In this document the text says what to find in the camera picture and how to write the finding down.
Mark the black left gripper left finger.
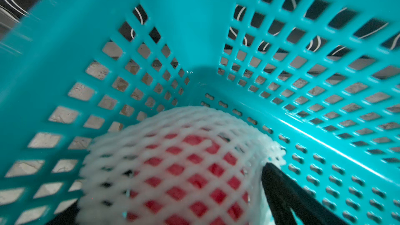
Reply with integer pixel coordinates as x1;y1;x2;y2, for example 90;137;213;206
46;203;78;225

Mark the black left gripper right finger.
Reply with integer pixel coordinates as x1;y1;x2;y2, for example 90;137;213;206
261;163;346;225

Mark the netted apple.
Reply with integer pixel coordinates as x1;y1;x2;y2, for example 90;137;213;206
76;106;286;225

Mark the teal basket left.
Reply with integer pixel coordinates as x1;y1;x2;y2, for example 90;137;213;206
1;0;400;225

